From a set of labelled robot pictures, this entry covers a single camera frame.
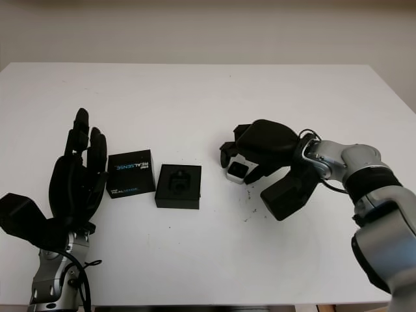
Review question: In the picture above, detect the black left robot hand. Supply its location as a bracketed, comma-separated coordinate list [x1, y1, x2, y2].
[47, 108, 110, 228]

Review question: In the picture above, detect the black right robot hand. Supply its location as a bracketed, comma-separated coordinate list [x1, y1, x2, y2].
[219, 119, 305, 185]

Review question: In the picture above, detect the small silver camera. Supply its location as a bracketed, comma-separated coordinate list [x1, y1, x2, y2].
[226, 155, 256, 185]

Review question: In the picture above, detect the black RealSense box lid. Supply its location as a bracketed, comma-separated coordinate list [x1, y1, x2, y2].
[106, 148, 156, 199]

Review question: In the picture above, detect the black box base with insert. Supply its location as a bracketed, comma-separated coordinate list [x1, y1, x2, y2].
[154, 164, 203, 210]

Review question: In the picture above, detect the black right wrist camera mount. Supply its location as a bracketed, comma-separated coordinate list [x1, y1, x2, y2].
[260, 162, 318, 222]

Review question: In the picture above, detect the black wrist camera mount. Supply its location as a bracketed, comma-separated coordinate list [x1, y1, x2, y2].
[260, 162, 318, 222]
[0, 192, 71, 250]

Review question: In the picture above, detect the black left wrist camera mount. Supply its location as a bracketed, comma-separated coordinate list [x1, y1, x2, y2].
[0, 192, 71, 250]

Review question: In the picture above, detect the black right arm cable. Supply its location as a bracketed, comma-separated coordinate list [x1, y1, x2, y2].
[298, 129, 350, 195]

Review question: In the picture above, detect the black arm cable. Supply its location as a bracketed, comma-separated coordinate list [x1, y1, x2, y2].
[298, 129, 350, 195]
[48, 248, 102, 312]

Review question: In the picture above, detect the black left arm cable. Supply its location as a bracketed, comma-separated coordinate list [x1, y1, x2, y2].
[48, 248, 102, 312]

